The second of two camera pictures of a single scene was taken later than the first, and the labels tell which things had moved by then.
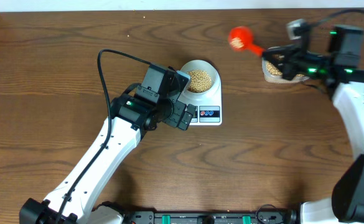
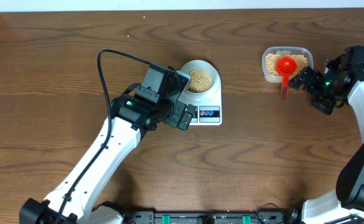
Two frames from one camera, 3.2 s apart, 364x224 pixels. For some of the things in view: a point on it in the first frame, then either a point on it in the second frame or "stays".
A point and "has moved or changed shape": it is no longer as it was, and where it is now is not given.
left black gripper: [173, 120] stays
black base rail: [274, 216] stays
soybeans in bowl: [200, 81] stays
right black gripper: [287, 64] to [326, 107]
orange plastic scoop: [241, 38] has moved or changed shape
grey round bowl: [204, 76] stays
